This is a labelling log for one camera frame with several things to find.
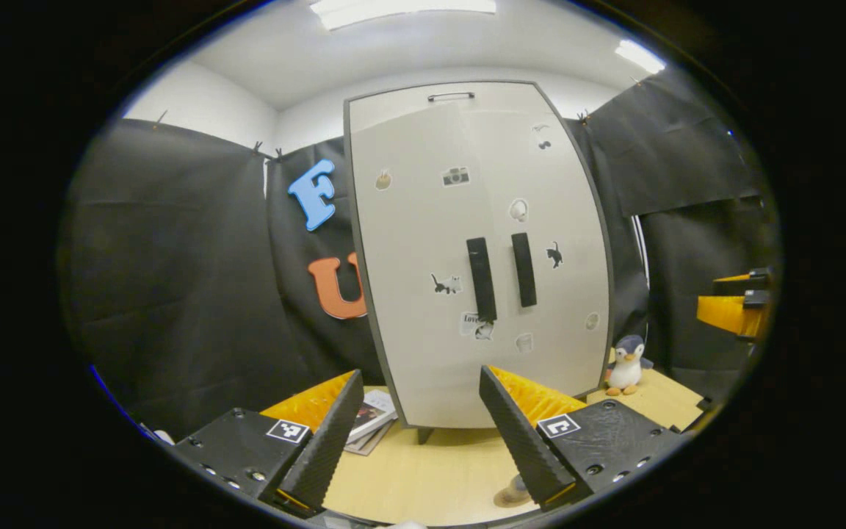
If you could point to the white book with dark photo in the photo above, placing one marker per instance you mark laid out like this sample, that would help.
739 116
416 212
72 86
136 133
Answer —
375 411

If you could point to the white cabinet door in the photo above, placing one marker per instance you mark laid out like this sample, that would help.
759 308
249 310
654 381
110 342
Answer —
408 294
570 294

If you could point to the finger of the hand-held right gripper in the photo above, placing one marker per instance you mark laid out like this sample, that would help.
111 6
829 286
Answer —
720 312
731 281

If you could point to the white cabinet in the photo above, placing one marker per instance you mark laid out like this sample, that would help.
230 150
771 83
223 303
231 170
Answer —
424 435

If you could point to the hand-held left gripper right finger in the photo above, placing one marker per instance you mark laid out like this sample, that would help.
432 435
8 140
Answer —
522 441

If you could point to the black backdrop cloth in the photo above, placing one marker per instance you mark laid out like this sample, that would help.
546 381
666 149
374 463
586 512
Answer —
173 279

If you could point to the grey book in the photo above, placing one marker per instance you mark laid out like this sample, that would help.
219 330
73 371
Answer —
364 447

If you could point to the penguin plush toy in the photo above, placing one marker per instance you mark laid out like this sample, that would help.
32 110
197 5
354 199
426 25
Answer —
625 371

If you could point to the small ceiling light panel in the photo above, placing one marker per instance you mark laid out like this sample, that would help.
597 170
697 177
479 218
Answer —
640 56

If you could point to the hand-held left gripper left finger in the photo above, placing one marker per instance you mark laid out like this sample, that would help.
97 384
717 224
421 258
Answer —
327 441

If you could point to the large ceiling light panel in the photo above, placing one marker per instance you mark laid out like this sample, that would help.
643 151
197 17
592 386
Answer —
401 11

